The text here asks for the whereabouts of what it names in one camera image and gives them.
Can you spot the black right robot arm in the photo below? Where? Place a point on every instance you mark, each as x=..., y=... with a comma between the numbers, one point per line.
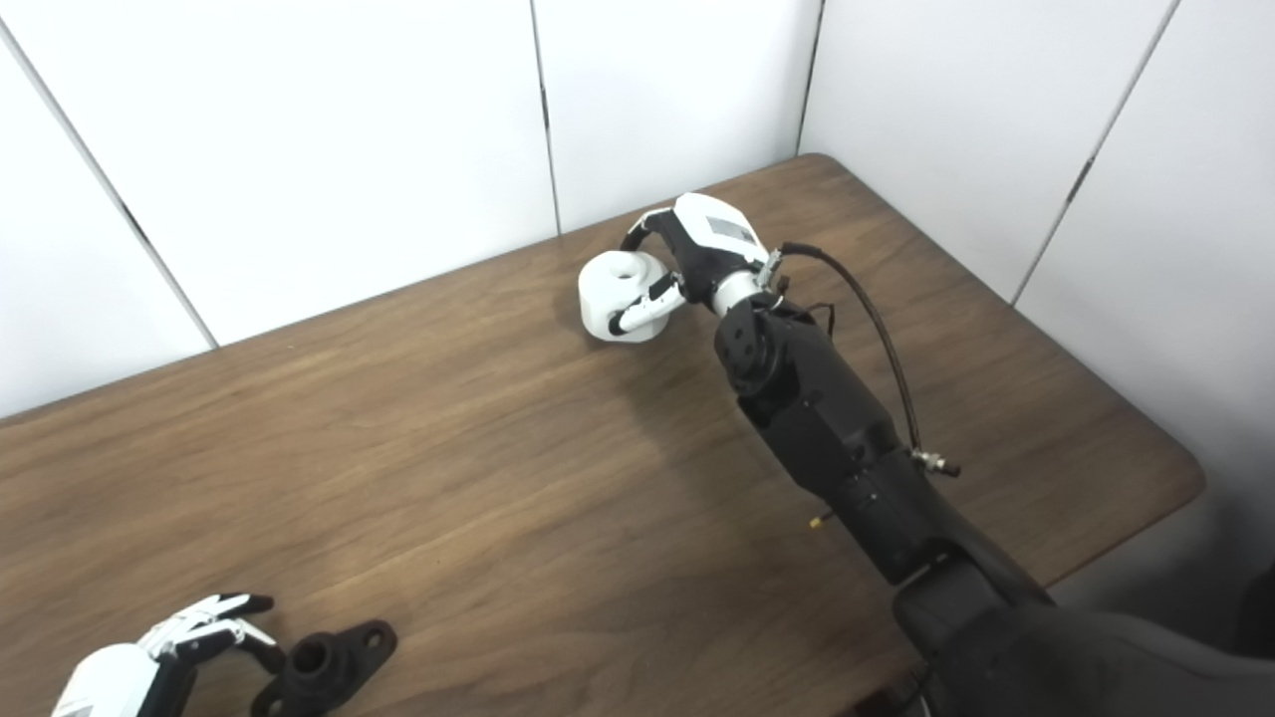
x=837, y=438

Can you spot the round white piece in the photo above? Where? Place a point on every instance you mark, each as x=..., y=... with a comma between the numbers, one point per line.
x=613, y=294

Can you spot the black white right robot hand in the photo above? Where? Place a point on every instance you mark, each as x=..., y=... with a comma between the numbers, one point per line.
x=712, y=249

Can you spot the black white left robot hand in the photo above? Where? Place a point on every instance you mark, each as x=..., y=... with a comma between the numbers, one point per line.
x=120, y=677

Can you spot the black flanged holder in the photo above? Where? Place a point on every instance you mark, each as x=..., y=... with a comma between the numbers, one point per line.
x=319, y=667

